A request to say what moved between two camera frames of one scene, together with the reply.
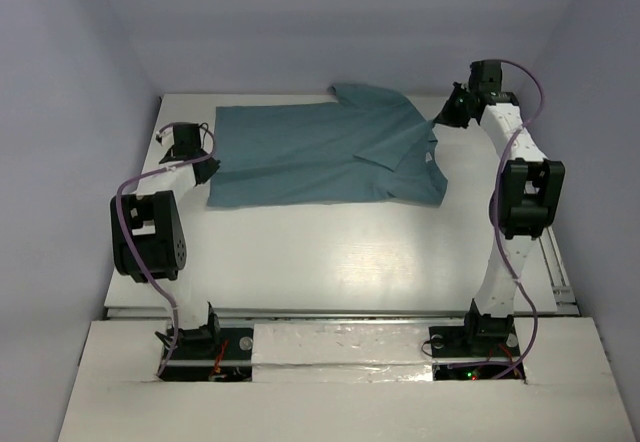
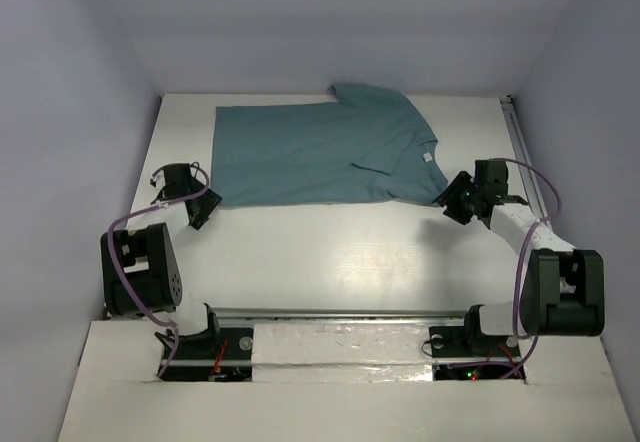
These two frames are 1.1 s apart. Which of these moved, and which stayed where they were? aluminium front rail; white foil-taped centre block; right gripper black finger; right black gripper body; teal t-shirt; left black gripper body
Moved: right gripper black finger; right black gripper body; left black gripper body
Stayed: teal t-shirt; aluminium front rail; white foil-taped centre block
